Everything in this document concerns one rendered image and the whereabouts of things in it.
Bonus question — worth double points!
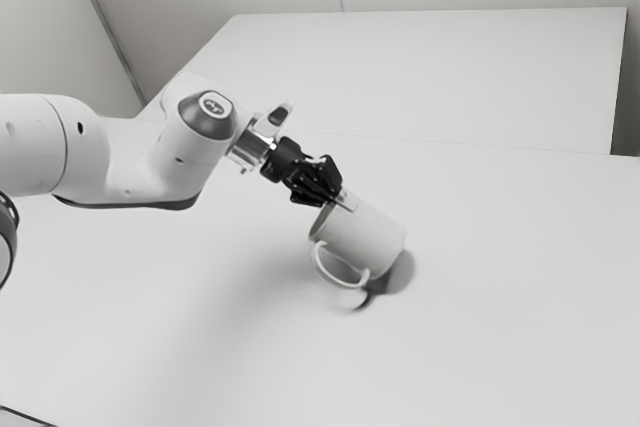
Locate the white mug with handle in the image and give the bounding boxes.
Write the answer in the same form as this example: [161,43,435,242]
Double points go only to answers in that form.
[308,194,408,290]

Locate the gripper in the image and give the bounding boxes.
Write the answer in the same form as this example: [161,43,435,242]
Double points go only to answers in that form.
[259,135,360,213]

